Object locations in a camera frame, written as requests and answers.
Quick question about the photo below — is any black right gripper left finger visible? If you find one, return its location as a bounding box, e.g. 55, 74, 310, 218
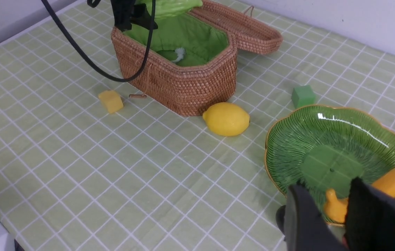
276, 184, 346, 251

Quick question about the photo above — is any yellow toy banana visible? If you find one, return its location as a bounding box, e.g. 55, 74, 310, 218
323, 168, 395, 223

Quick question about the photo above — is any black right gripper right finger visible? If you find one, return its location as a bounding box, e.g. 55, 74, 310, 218
345, 177, 395, 251

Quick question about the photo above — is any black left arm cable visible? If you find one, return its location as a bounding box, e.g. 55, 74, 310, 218
0, 0, 157, 241

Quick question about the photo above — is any green foam cube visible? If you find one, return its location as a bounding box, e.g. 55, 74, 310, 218
291, 85, 316, 109

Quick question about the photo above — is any green leaf glass plate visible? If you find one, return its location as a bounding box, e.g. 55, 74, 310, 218
264, 104, 395, 227

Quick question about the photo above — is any woven wicker basket green lining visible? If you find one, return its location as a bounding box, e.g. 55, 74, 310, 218
129, 13, 238, 116

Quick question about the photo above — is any green toy bitter gourd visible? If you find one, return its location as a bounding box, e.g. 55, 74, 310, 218
135, 0, 203, 21

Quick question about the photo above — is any green checkered tablecloth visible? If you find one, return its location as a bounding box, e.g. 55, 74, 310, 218
0, 9, 395, 251

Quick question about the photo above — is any yellow foam block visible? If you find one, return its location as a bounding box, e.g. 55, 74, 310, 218
98, 90, 124, 114

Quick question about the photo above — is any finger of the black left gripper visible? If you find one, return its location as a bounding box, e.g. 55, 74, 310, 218
130, 5, 158, 30
110, 0, 136, 32

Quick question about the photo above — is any yellow toy lemon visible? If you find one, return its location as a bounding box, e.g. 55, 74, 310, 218
202, 102, 250, 137

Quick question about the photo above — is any woven wicker basket lid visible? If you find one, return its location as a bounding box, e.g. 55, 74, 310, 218
191, 0, 283, 55

